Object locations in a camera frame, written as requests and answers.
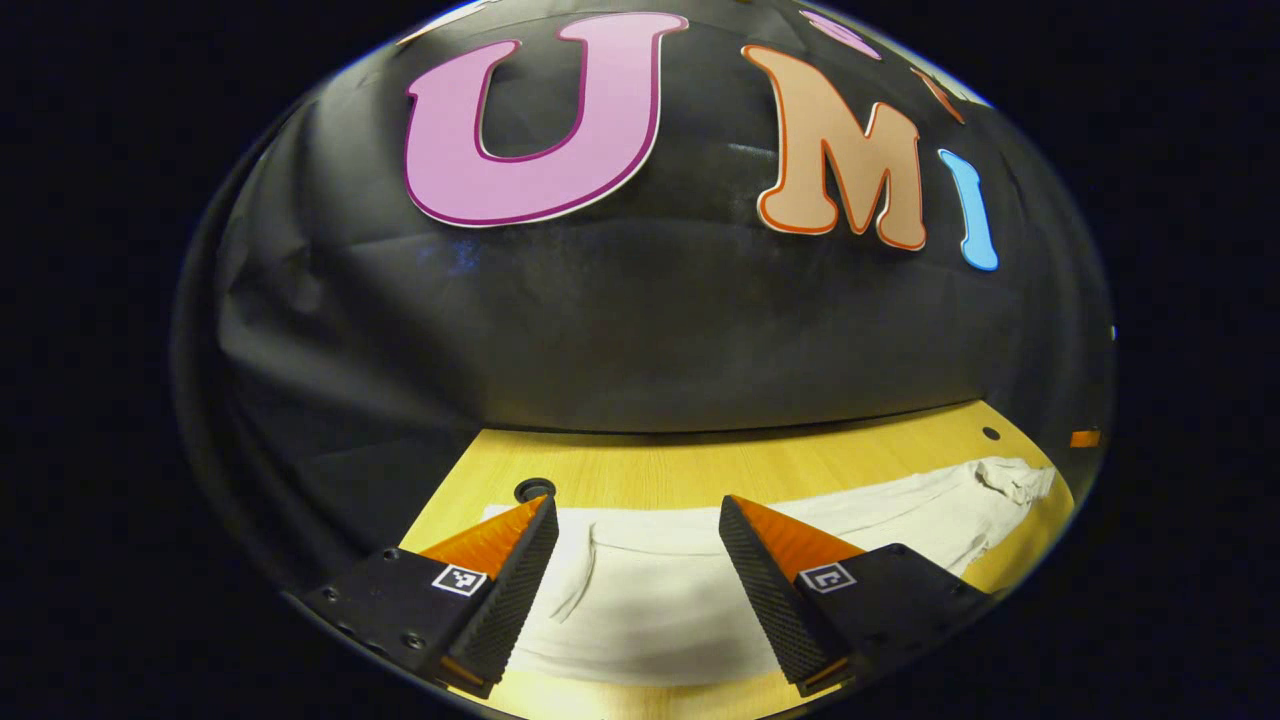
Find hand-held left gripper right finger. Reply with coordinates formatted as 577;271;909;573
717;493;993;700

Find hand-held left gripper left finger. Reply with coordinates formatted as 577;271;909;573
298;493;561;700

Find white jeans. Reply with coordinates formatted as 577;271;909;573
483;457;1058;688

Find black backdrop cloth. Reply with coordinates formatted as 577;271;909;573
172;0;1116;591

